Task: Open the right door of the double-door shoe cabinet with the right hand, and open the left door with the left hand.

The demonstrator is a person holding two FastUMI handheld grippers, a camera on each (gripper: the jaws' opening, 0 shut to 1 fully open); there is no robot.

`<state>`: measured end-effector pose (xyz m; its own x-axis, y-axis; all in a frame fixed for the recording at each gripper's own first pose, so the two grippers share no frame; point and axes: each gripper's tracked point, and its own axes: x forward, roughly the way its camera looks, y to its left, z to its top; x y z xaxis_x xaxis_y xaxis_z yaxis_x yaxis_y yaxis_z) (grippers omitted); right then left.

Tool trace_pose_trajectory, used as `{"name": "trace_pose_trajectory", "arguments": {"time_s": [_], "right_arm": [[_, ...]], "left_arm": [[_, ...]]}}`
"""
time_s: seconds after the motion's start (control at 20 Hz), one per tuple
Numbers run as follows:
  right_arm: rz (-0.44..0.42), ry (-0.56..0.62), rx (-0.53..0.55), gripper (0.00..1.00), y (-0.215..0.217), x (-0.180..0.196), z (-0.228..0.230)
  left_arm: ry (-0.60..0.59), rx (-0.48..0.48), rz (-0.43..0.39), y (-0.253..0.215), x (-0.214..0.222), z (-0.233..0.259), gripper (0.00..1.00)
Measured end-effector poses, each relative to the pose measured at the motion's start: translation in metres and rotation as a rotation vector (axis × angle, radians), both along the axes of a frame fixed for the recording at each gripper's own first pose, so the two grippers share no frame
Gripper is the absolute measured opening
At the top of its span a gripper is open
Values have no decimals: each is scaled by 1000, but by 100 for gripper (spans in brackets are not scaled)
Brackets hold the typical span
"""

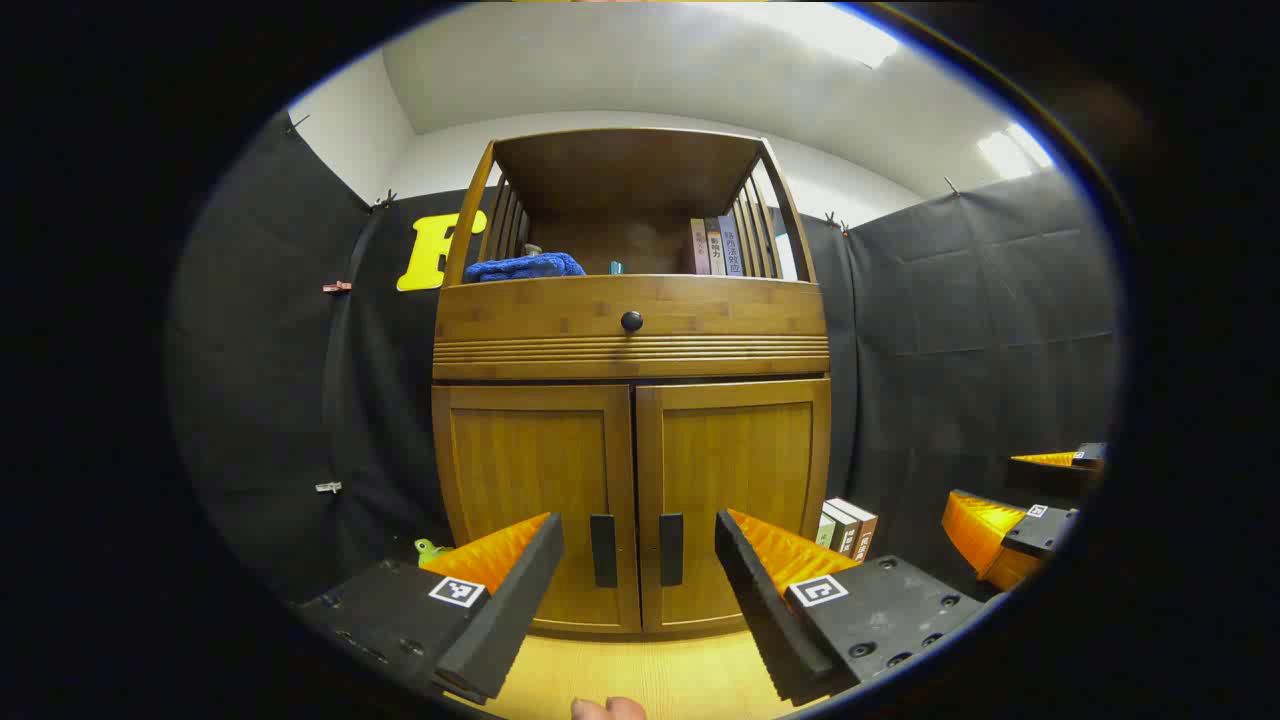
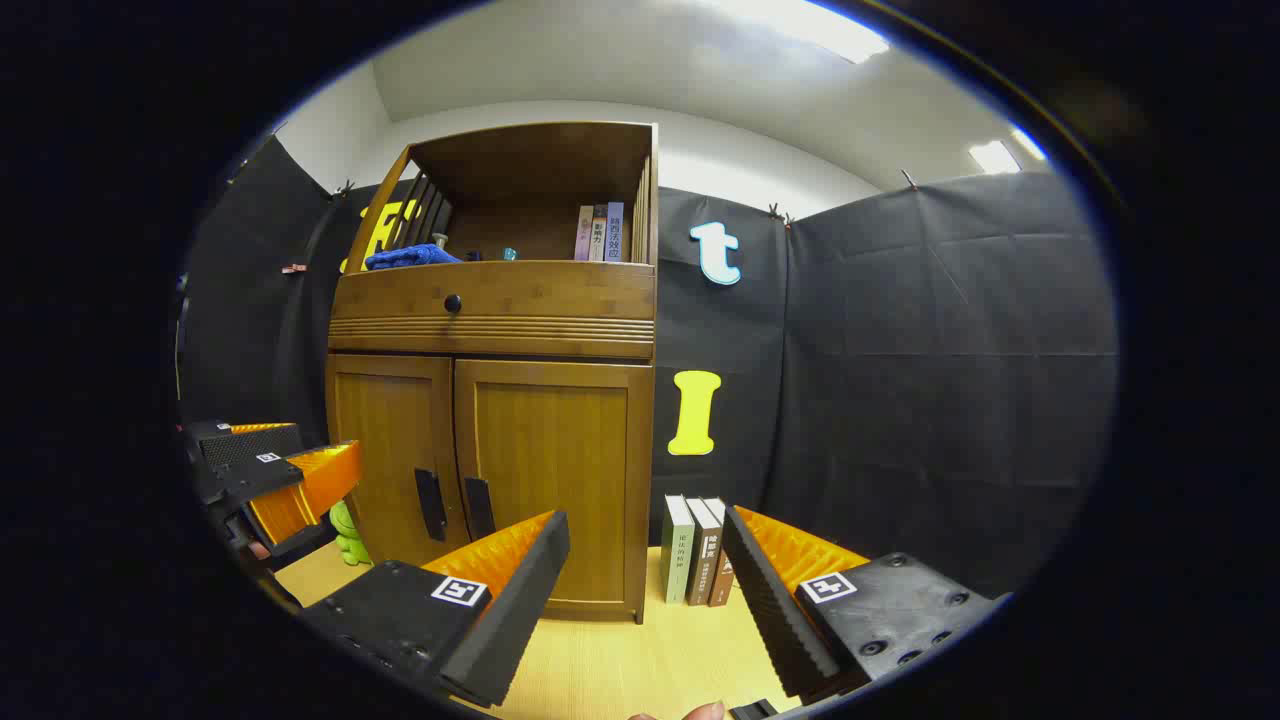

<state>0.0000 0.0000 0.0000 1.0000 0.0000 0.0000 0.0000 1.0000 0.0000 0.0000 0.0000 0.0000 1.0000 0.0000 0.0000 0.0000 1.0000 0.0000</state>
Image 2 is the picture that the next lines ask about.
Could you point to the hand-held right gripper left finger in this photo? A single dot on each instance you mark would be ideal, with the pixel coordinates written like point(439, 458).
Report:
point(520, 600)

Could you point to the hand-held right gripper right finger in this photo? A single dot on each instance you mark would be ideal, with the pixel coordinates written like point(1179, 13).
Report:
point(765, 600)

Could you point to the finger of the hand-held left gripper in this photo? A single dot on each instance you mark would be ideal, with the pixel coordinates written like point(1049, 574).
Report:
point(245, 445)
point(240, 480)

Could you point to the wooden shoe cabinet door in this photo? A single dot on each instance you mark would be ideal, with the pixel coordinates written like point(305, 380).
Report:
point(560, 450)
point(385, 430)

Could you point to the wooden shoe cabinet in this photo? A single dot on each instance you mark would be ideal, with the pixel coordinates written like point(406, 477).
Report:
point(500, 330)

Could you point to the wooden cabinet drawer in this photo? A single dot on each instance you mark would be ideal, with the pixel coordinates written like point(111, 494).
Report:
point(540, 295)

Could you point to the dark brown book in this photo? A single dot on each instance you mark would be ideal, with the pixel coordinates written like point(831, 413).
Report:
point(720, 585)

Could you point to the grey brown book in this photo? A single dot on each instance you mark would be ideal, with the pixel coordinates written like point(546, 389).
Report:
point(702, 555)

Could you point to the green toy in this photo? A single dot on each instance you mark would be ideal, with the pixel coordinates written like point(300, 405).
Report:
point(348, 535)

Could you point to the pale green book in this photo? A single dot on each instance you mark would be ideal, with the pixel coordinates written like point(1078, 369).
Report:
point(675, 555)

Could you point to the blue knitted cloth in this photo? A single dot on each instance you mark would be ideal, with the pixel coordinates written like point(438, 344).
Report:
point(410, 257)

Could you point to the black backdrop cloth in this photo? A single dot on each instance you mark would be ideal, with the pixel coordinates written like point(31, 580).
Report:
point(930, 380)

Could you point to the pink standing book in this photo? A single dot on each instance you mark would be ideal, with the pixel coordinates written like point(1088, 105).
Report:
point(583, 235)

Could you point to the grey standing book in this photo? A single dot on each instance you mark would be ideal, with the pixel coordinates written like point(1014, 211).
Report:
point(598, 235)

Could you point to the lilac standing book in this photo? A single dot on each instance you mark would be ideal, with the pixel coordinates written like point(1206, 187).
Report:
point(614, 232)

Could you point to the small ceiling light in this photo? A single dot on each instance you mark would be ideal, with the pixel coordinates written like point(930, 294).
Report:
point(993, 157)

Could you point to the large ceiling light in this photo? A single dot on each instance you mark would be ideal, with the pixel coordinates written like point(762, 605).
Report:
point(810, 25)

